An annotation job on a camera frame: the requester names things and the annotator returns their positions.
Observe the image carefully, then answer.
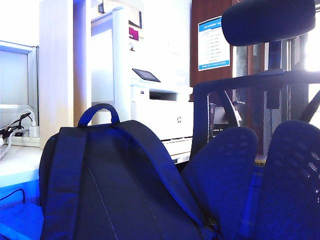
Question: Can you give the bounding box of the dark navy backpack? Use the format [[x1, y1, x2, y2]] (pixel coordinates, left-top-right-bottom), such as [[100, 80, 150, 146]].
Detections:
[[38, 103, 218, 240]]

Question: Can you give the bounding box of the blue mesh chair lumbar pad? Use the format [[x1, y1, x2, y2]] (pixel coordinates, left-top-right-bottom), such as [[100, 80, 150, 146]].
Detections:
[[180, 126, 259, 240], [252, 119, 320, 240]]

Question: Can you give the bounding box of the dark padded chair headrest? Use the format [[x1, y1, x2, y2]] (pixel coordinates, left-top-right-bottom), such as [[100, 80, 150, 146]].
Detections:
[[221, 0, 316, 47]]

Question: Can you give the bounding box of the magenta sticker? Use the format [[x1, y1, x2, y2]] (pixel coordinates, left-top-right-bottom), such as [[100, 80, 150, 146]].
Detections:
[[128, 26, 140, 41]]

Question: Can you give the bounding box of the brown wooden cabinet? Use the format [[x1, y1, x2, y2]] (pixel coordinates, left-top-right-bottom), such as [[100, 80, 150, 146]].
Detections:
[[189, 0, 235, 88]]

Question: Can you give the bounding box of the white plug-in charger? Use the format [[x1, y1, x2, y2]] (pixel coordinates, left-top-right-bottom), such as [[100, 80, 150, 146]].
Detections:
[[28, 109, 40, 138]]

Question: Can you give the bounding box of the white power strip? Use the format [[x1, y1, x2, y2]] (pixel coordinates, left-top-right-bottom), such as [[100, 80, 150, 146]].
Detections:
[[9, 129, 41, 148]]

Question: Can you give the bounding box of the grey aluminium-framed partition panel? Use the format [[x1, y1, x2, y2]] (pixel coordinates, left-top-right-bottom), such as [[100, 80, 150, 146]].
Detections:
[[0, 39, 40, 110]]

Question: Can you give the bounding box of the blue and white wall poster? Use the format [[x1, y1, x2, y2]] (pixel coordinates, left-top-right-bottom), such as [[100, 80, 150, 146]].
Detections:
[[197, 15, 231, 72]]

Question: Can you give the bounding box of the black picture frame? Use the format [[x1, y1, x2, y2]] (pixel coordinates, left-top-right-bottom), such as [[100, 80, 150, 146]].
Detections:
[[128, 11, 143, 29]]

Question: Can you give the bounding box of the light wooden shelf frame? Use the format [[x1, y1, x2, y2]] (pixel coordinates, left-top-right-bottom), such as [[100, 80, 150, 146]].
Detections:
[[39, 0, 92, 150]]

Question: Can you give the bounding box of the white cable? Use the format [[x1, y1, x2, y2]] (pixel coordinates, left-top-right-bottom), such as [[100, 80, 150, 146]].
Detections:
[[0, 136, 13, 161]]

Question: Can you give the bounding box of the thin black cable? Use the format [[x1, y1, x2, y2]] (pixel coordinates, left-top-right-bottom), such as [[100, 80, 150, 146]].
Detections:
[[0, 188, 26, 205]]

